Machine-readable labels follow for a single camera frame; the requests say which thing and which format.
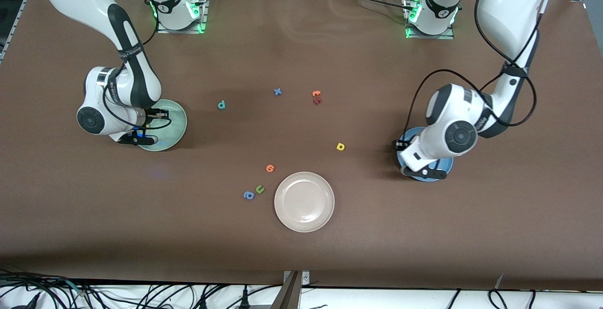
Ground blue plate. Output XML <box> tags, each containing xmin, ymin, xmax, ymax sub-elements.
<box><xmin>397</xmin><ymin>127</ymin><xmax>454</xmax><ymax>182</ymax></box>

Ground green plate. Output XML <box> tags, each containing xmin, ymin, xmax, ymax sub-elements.
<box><xmin>141</xmin><ymin>99</ymin><xmax>188</xmax><ymax>152</ymax></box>

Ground beige plate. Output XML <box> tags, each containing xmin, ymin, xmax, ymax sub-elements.
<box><xmin>274</xmin><ymin>171</ymin><xmax>335</xmax><ymax>233</ymax></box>

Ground brown table cover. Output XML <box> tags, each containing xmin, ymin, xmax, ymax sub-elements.
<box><xmin>0</xmin><ymin>0</ymin><xmax>603</xmax><ymax>292</ymax></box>

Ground dark metal beam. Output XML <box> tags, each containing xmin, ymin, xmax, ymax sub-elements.
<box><xmin>270</xmin><ymin>271</ymin><xmax>302</xmax><ymax>309</ymax></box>

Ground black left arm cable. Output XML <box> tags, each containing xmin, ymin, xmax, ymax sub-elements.
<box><xmin>403</xmin><ymin>0</ymin><xmax>538</xmax><ymax>142</ymax></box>

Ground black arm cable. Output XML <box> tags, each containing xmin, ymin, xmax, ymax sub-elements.
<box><xmin>103</xmin><ymin>0</ymin><xmax>161</xmax><ymax>130</ymax></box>
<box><xmin>403</xmin><ymin>0</ymin><xmax>538</xmax><ymax>142</ymax></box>

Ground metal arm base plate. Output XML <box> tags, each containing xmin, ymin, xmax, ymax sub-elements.
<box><xmin>404</xmin><ymin>0</ymin><xmax>455</xmax><ymax>40</ymax></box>
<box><xmin>157</xmin><ymin>0</ymin><xmax>209</xmax><ymax>34</ymax></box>

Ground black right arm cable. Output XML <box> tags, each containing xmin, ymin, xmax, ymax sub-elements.
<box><xmin>103</xmin><ymin>0</ymin><xmax>161</xmax><ymax>130</ymax></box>

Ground grey metal bracket plate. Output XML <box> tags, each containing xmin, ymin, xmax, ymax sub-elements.
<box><xmin>283</xmin><ymin>270</ymin><xmax>311</xmax><ymax>287</ymax></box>

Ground long aluminium rail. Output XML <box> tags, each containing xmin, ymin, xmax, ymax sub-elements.
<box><xmin>0</xmin><ymin>0</ymin><xmax>41</xmax><ymax>62</ymax></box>

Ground looped black floor cable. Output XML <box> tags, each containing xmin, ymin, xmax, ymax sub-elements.
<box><xmin>488</xmin><ymin>289</ymin><xmax>538</xmax><ymax>309</ymax></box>

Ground black cable tangle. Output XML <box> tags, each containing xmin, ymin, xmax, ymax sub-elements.
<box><xmin>0</xmin><ymin>269</ymin><xmax>99</xmax><ymax>309</ymax></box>

